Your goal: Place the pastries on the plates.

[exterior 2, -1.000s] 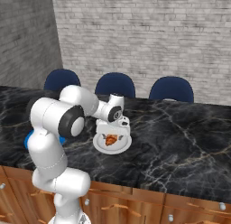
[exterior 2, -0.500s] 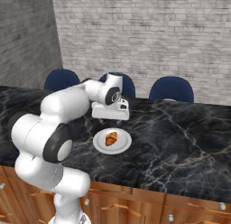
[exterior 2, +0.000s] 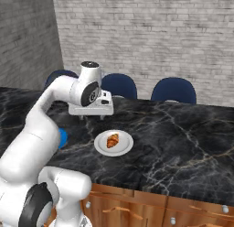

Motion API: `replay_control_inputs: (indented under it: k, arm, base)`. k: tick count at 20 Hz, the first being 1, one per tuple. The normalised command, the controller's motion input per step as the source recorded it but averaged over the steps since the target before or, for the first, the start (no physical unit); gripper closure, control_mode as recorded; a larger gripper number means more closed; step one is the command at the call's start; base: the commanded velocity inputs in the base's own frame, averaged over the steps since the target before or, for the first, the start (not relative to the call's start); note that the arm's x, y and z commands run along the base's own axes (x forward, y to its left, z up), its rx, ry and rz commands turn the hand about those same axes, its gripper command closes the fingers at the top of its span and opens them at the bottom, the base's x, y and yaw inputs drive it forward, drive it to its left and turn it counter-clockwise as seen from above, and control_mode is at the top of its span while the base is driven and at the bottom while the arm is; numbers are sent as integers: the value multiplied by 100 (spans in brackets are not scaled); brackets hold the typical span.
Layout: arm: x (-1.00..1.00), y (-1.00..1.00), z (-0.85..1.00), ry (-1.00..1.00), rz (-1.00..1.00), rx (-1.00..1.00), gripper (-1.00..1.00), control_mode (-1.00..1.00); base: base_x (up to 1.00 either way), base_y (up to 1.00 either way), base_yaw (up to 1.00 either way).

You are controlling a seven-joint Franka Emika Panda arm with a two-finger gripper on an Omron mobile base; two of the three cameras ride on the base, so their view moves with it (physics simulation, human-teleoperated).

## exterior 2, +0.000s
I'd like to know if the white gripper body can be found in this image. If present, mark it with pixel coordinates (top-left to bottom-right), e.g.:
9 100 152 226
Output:
68 101 115 117

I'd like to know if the brown croissant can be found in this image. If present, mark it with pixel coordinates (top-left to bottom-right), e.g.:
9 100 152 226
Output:
106 133 121 149

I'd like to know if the blue round plate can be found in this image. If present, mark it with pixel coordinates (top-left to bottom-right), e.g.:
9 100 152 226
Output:
57 127 69 150

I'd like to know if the white round plate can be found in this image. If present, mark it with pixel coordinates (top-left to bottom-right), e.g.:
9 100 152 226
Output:
93 129 134 157

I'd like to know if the blue chair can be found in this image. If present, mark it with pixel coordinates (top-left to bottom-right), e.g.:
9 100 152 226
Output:
151 77 197 105
44 69 80 92
101 72 138 100

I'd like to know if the wooden drawer front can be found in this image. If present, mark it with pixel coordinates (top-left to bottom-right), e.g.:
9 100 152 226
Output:
80 182 168 227
162 195 234 227

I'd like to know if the wooden drawer handle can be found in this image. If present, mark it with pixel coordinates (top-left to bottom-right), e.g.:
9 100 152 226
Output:
101 205 144 222
187 204 234 220

